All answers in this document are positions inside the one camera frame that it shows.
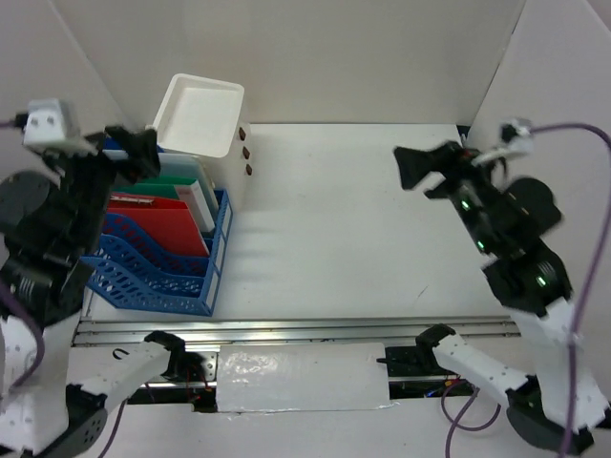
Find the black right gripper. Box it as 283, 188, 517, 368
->
390, 135, 503, 251

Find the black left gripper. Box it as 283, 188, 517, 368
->
47, 123, 165, 249

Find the green clip file folder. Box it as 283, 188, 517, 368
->
115, 177, 216, 233

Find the red file folder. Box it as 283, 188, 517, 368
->
107, 193, 210, 258

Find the white foam drawer box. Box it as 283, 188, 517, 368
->
152, 73, 254, 211

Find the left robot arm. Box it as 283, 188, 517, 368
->
1, 126, 188, 457

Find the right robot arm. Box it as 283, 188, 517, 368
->
393, 141, 610, 456

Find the blue plastic file organizer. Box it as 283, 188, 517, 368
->
78, 137, 235, 317

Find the white cover panel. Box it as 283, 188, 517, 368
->
216, 343, 391, 413

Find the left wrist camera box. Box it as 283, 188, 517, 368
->
22, 98, 97, 156

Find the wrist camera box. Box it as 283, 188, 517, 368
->
22, 98, 97, 156
472, 118, 534, 166

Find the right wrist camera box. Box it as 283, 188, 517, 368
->
472, 118, 534, 166

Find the aluminium mounting rail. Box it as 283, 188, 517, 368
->
74, 317, 518, 346

